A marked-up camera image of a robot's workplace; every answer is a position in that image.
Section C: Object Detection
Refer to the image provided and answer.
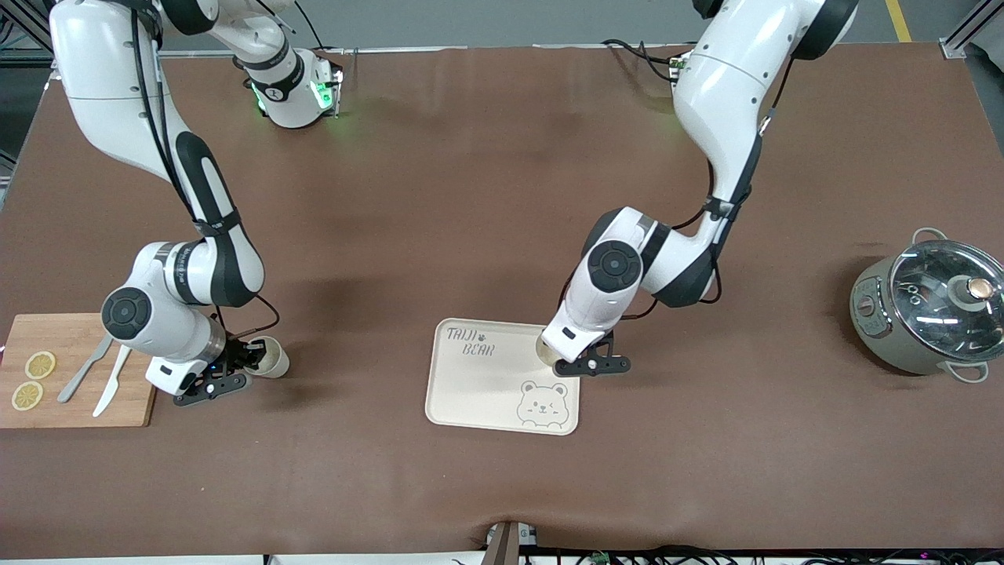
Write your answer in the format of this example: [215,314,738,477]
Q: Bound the glass pot lid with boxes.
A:
[889,241,1004,362]

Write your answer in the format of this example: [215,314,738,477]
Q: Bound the wooden cutting board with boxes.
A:
[0,313,173,429]

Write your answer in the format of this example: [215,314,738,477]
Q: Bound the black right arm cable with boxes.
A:
[128,6,281,340]

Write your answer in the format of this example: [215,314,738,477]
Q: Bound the white IKEA cup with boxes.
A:
[249,336,290,380]
[536,330,566,372]

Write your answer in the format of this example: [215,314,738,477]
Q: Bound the cream bear print tray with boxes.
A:
[424,318,583,436]

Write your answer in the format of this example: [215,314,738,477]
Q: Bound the grey plastic knife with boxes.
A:
[56,334,115,404]

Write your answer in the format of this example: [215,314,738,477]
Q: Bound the grey electric pot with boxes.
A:
[849,227,1004,385]

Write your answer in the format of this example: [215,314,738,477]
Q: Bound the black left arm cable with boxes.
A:
[627,55,795,321]

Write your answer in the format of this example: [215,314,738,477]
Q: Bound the white plastic knife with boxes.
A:
[92,345,133,418]

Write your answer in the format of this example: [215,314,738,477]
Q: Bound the aluminium frame profile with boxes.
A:
[940,0,1004,60]
[0,0,56,65]

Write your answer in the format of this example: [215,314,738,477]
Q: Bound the black base cables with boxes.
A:
[602,38,693,84]

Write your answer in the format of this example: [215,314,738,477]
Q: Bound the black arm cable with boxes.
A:
[128,6,281,340]
[627,55,795,321]

